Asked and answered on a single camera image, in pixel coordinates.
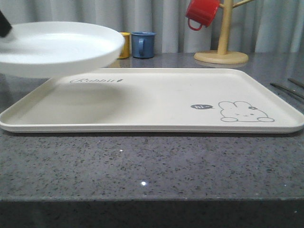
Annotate blue enamel mug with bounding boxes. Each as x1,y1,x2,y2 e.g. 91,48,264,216
131,31,156,58

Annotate silver metal fork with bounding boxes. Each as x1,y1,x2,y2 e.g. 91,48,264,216
270,83,304,99

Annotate yellow enamel mug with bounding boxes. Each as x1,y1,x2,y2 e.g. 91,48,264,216
118,32,131,59

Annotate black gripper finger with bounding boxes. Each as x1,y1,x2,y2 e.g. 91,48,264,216
0,11,12,38

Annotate white round plate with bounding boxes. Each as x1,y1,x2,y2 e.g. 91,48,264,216
0,21,124,78

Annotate red enamel mug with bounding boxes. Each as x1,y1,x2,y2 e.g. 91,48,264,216
185,0,220,31

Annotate cream rabbit serving tray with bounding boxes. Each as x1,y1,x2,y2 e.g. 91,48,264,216
0,68,304,133

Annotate wooden mug tree stand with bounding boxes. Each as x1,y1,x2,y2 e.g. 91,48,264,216
194,0,251,65

